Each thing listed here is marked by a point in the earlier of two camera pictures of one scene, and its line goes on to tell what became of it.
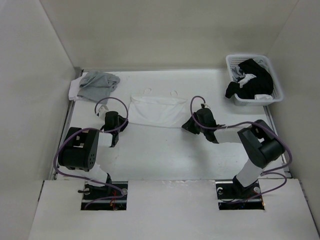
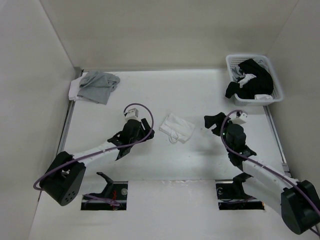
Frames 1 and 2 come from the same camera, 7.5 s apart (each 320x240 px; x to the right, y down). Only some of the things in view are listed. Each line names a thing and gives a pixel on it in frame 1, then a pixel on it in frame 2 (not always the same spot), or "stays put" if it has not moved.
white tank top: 157,110 to 178,130
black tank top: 262,84 stays put
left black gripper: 123,121 to 144,128
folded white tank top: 74,88 stays put
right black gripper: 188,126 to 210,120
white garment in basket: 263,96 stays put
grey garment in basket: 236,73 stays put
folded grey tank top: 96,86 stays put
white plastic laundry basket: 233,60 stays put
